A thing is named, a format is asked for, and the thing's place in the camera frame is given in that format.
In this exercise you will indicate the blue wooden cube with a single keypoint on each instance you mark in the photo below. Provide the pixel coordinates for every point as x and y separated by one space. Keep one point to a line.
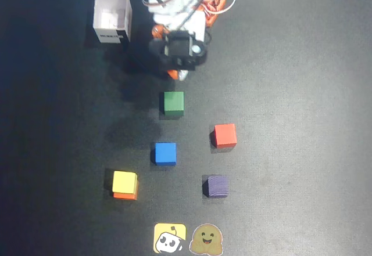
165 154

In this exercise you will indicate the white cardboard box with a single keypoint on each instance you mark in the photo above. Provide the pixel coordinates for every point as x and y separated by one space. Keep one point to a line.
112 18

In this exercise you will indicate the yellow wooden cube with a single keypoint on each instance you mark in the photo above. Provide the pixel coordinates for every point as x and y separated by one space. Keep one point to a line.
124 181

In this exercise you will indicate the yellow robot face sticker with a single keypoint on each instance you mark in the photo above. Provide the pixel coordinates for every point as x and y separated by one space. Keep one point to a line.
170 237

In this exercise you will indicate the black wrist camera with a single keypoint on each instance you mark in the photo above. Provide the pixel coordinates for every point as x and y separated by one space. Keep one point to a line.
177 48

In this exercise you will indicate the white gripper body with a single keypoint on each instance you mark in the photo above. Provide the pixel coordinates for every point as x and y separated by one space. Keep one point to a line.
178 47

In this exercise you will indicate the orange wooden cube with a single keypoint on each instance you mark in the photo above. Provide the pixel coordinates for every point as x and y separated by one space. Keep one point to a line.
125 196

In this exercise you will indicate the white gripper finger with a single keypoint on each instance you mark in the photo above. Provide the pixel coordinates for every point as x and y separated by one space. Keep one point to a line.
183 75

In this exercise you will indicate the black felt mat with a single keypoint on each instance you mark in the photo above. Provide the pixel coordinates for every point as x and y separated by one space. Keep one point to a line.
290 93

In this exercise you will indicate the green wooden cube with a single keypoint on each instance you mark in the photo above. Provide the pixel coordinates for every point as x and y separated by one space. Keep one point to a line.
173 102

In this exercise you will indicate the hugging face emoji sticker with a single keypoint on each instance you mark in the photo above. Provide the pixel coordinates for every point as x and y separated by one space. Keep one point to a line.
206 238

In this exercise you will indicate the purple wooden cube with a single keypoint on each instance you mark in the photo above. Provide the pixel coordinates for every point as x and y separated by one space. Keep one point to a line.
217 186

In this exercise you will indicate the red wooden cube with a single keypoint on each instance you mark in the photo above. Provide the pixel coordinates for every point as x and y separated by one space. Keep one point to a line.
225 135

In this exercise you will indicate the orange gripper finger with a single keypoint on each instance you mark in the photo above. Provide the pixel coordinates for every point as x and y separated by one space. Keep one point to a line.
173 74

